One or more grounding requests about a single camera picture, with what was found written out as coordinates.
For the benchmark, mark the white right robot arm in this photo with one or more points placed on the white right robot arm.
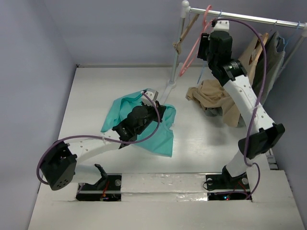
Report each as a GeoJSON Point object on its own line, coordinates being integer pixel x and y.
{"type": "Point", "coordinates": [231, 91]}

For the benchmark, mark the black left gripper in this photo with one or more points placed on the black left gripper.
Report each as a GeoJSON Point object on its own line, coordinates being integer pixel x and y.
{"type": "Point", "coordinates": [153, 109]}

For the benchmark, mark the grey t shirt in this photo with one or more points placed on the grey t shirt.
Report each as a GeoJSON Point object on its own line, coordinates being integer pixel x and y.
{"type": "Point", "coordinates": [274, 63]}

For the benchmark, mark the blue plastic hanger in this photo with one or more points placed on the blue plastic hanger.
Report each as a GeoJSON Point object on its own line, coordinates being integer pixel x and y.
{"type": "Point", "coordinates": [203, 68]}

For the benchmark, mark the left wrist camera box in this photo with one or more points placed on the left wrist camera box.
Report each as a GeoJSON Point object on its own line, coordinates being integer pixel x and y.
{"type": "Point", "coordinates": [149, 93]}

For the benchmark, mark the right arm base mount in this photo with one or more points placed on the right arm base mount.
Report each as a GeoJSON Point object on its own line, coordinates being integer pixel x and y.
{"type": "Point", "coordinates": [223, 187]}

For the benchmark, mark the beige t shirt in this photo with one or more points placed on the beige t shirt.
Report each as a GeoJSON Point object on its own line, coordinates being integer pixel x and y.
{"type": "Point", "coordinates": [213, 98]}

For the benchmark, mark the metal clothes rack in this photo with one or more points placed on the metal clothes rack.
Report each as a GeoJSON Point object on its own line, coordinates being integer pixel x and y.
{"type": "Point", "coordinates": [188, 17]}

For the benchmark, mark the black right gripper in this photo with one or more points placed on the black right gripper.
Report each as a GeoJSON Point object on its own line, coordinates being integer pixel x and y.
{"type": "Point", "coordinates": [203, 44]}

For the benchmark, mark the blue hanger under grey shirt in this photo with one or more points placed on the blue hanger under grey shirt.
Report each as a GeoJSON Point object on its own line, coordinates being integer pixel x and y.
{"type": "Point", "coordinates": [283, 42]}

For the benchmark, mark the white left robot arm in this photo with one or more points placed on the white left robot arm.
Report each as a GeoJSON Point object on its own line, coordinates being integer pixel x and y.
{"type": "Point", "coordinates": [58, 164]}

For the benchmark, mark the pink plastic hanger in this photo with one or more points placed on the pink plastic hanger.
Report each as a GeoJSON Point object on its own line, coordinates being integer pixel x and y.
{"type": "Point", "coordinates": [193, 53]}

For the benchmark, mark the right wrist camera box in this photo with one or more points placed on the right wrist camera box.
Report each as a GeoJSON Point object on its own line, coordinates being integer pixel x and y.
{"type": "Point", "coordinates": [221, 25]}

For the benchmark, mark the wooden clip hanger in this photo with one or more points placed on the wooden clip hanger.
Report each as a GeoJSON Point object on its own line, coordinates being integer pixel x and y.
{"type": "Point", "coordinates": [177, 45]}

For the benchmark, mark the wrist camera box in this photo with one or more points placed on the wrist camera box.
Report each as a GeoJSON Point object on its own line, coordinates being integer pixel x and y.
{"type": "Point", "coordinates": [149, 93]}
{"type": "Point", "coordinates": [221, 25]}

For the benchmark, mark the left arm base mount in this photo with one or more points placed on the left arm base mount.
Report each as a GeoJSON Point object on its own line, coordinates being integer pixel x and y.
{"type": "Point", "coordinates": [106, 189]}

